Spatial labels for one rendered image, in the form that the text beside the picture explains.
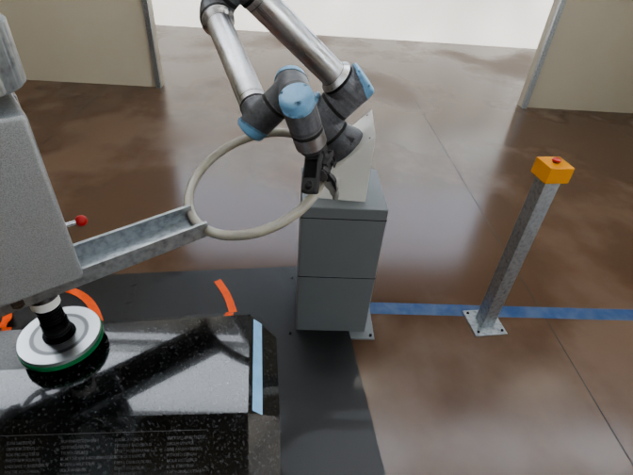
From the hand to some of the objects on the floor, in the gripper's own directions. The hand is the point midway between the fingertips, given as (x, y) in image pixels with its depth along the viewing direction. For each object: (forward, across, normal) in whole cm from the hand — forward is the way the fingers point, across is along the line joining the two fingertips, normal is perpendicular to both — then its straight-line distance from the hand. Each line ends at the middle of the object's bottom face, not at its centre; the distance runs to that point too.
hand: (325, 198), depth 133 cm
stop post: (+157, -50, -47) cm, 171 cm away
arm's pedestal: (+130, +38, -24) cm, 138 cm away
